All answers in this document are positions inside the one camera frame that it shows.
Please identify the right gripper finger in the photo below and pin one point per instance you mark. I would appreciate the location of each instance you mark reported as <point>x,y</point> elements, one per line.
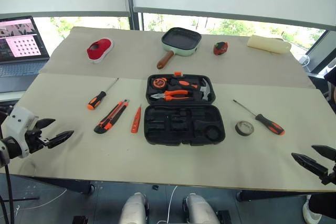
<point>311,165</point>
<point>326,151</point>

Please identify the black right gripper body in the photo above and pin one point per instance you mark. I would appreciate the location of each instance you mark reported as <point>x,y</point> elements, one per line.
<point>331,177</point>

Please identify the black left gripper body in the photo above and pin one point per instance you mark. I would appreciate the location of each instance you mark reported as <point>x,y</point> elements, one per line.
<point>35,137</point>

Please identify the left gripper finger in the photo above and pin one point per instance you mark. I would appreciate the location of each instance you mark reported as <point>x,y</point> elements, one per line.
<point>59,138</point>
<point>44,123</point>

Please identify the short orange black screwdriver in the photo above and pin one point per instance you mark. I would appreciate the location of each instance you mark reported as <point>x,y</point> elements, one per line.
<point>95,100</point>

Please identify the orange black utility knife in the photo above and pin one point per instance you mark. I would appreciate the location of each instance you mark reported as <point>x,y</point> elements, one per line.
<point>109,119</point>

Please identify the long orange black screwdriver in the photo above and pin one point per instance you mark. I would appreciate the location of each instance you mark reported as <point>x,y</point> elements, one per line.
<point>270,125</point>

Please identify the orange voltage tester pen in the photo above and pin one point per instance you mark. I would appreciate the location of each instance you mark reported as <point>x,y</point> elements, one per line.
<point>135,123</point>

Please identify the black tool case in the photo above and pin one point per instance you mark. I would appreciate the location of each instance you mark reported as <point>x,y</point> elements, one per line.
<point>157,140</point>

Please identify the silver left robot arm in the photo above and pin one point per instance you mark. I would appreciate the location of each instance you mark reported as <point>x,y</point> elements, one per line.
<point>13,147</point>

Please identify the black trouser leg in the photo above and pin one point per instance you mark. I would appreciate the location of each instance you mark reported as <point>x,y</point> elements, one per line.
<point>324,205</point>

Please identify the white sneaker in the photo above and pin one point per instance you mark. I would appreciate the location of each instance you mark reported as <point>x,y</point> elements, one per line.
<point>311,214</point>

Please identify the beige paper table cover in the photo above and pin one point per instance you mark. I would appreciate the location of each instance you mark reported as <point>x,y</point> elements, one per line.
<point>131,161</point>
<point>131,58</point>

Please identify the bystander dark upper body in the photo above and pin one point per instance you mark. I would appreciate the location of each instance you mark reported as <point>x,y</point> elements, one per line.
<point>331,75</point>

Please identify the black electrical tape roll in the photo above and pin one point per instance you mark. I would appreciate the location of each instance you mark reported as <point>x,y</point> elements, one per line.
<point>237,129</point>

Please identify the black floor block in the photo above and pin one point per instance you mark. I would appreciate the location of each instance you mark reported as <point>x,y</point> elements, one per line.
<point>224,217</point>
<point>80,220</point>

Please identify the open laptop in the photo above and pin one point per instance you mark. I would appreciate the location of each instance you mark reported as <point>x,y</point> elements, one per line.
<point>21,40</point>

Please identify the red white shoe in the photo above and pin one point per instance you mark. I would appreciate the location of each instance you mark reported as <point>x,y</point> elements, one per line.
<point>98,51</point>

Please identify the silver left robot leg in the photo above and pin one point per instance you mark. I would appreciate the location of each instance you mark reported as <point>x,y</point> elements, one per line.
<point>134,211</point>

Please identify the silver robot leg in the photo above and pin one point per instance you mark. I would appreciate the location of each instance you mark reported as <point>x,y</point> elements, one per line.
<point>134,211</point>
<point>199,211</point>

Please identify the orange black tape measure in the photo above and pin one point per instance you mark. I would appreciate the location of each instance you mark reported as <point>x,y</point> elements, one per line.
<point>159,82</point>

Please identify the silver right robot leg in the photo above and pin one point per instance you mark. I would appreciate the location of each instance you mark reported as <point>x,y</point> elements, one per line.
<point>199,211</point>

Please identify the cream coloured roll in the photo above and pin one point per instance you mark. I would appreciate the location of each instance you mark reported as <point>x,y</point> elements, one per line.
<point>267,44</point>

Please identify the claw hammer orange grip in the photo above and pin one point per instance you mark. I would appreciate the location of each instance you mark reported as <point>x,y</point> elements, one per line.
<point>206,91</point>

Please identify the red strawberry shaped object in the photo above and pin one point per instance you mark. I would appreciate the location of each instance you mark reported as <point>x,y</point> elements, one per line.
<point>220,48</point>

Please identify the green square frying pan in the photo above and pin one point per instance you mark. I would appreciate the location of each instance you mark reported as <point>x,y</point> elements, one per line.
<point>181,37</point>

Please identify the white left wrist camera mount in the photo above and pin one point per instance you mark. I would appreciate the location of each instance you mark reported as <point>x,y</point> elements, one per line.
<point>18,119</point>

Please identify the black table leg frame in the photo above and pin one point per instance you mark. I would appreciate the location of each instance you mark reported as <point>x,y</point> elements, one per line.
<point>262,195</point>
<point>73,185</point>

